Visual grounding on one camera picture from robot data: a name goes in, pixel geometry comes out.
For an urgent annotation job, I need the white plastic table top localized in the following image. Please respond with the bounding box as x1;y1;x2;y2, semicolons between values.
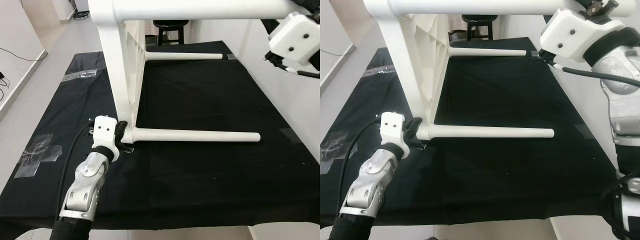
87;0;151;144
364;0;454;142

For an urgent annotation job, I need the crumpled clear tape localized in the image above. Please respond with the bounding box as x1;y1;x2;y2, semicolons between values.
62;70;99;82
364;65;396;77

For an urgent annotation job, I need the black round stool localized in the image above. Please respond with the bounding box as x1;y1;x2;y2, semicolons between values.
152;20;190;47
461;15;499;42

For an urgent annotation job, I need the clear tape patch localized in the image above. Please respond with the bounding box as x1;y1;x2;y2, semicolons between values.
25;132;57;171
325;131;352;166
14;144;64;179
320;142;352;174

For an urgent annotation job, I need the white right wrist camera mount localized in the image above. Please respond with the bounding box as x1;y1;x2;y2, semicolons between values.
267;12;321;67
540;9;627;64

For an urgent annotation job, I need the black wall cable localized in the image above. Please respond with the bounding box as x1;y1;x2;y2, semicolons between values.
320;44;357;57
0;47;47;62

